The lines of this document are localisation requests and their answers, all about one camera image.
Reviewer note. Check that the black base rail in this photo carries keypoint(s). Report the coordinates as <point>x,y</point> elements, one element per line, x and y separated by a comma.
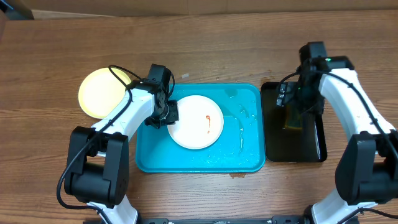
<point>274,220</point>

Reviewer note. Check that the yellow plate with stain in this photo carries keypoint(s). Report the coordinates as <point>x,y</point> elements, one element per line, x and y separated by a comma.
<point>99,93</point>

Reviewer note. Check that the white plate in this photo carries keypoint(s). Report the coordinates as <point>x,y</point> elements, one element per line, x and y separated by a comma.
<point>200,122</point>

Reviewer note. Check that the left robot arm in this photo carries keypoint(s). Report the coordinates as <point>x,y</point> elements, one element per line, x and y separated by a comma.
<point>97,171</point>

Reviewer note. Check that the blue plastic tray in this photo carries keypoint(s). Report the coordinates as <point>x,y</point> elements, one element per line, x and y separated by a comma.
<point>240,148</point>

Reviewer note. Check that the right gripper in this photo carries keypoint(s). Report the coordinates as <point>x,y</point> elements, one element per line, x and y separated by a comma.
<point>306,101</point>

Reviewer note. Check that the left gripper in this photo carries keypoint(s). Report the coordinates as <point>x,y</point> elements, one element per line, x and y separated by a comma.
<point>174,117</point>

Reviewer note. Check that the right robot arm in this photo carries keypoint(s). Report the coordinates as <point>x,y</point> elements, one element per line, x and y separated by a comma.
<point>366,174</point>

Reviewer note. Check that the green yellow sponge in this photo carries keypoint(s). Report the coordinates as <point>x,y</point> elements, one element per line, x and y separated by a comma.
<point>293,119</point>

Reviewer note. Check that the black water tray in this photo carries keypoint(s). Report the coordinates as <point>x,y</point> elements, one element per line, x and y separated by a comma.
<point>286,145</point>

